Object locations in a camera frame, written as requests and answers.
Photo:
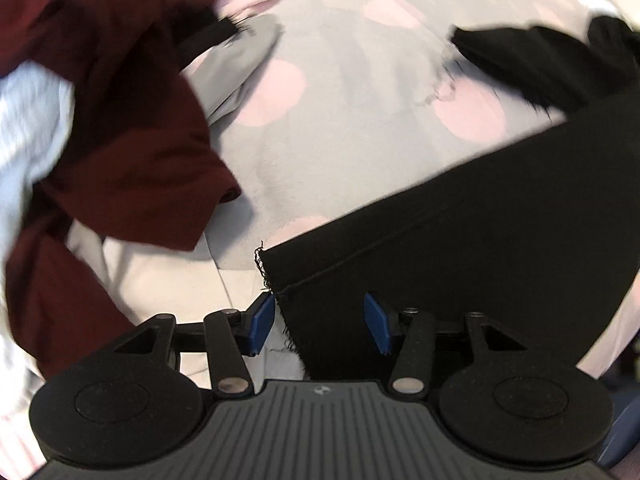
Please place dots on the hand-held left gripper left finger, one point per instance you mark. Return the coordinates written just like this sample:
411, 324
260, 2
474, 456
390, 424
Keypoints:
261, 322

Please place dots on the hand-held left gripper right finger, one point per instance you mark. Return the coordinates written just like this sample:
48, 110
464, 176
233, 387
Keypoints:
377, 322

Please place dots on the black pants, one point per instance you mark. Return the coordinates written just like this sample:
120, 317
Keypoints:
475, 240

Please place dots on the maroon garment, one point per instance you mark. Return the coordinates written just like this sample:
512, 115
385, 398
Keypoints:
130, 125

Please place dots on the white printed garment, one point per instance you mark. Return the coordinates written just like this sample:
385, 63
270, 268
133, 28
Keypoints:
235, 70

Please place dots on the small black cloth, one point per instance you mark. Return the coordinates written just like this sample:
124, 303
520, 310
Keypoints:
205, 32

